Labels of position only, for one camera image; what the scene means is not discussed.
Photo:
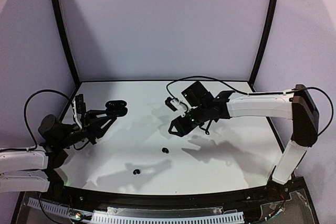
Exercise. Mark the right black frame post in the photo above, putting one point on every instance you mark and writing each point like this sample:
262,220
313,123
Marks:
263,42

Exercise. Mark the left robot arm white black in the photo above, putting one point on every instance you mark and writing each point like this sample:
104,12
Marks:
34,168

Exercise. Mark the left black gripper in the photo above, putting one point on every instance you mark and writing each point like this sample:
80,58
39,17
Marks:
85,123

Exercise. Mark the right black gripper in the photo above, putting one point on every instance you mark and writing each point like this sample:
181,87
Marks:
189,118

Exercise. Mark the black earbud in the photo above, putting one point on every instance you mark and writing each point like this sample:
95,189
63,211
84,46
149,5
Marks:
165,150
136,172

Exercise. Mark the white slotted cable duct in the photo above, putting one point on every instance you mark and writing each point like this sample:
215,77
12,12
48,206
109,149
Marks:
127,215

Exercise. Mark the black earbud front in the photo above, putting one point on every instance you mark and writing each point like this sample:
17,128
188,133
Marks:
136,172

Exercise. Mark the white earbud charging case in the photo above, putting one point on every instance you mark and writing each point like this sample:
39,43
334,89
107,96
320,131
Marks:
159,114

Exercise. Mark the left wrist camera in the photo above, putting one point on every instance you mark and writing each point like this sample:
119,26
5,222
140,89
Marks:
78,110

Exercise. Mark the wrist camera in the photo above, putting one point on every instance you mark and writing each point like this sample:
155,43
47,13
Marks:
177,105
78,110

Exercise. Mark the black front aluminium rail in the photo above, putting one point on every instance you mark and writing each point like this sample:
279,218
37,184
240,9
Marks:
90,199

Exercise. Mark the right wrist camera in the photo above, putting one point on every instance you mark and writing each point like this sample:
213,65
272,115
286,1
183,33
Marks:
177,105

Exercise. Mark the left black frame post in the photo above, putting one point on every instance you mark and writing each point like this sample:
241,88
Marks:
65,41

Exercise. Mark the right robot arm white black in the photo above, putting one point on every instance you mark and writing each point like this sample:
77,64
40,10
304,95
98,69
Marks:
202,108

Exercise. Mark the black earbud charging case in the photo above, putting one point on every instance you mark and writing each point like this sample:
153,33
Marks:
117,107

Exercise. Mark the black frame post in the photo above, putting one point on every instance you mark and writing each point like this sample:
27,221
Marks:
65,41
263,42

